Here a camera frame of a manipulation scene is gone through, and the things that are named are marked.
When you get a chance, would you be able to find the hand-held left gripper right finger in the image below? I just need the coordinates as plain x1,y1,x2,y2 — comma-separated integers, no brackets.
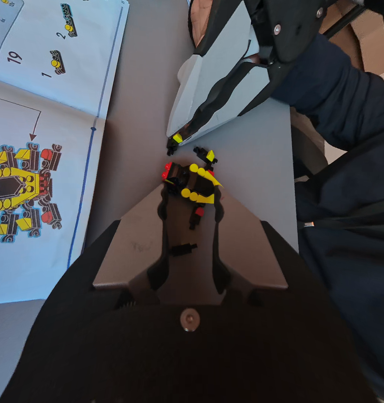
212,186,289,296

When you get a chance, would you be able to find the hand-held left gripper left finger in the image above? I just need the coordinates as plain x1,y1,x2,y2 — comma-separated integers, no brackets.
92,183,171,292

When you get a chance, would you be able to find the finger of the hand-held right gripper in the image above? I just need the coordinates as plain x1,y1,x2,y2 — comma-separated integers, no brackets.
166,1,254,147
182,61,272,147

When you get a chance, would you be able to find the black lego leg yellow wedge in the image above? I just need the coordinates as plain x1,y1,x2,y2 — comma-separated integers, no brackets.
166,132,184,157
193,146,218,164

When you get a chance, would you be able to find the yellow black lego spider model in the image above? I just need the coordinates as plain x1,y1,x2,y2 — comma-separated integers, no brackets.
161,161,225,231

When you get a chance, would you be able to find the person's right forearm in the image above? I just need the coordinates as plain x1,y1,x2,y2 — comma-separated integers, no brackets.
271,33,384,152

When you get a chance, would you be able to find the black lego bar piece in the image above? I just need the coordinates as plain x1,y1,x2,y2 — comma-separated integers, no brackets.
168,243,199,257

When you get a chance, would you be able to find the lego instruction booklet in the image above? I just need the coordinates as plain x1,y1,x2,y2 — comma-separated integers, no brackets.
0,0,130,305

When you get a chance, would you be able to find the person's right hand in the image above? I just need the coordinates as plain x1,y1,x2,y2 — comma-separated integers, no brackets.
189,0,215,48

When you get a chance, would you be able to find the brown cardboard box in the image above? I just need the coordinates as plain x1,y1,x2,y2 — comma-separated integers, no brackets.
318,9,384,77

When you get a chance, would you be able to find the person's torso in navy jacket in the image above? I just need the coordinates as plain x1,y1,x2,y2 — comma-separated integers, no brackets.
294,126,384,403

